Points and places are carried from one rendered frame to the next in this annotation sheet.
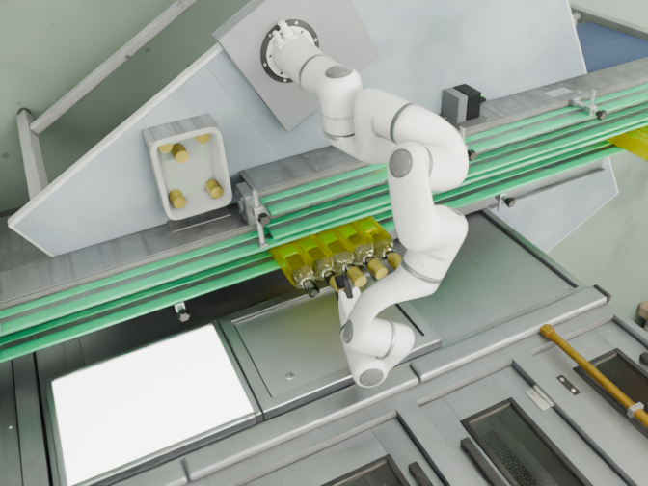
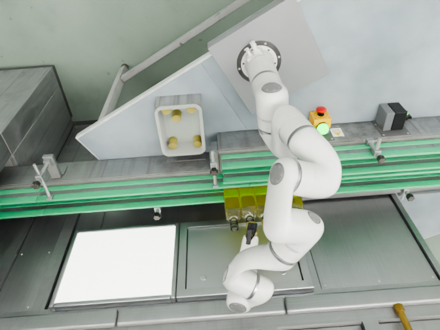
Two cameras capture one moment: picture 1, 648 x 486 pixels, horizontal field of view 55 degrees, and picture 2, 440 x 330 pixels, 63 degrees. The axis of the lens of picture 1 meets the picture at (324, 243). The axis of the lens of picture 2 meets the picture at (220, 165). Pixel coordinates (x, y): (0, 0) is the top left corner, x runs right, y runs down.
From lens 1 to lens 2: 0.43 m
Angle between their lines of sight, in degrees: 18
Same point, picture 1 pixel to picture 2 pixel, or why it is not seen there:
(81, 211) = (116, 137)
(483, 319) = (354, 281)
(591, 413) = not seen: outside the picture
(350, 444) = not seen: outside the picture
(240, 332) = (189, 236)
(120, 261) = (129, 173)
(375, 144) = (281, 146)
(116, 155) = (139, 109)
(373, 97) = (285, 114)
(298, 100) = not seen: hidden behind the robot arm
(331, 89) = (261, 99)
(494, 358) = (348, 315)
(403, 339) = (262, 293)
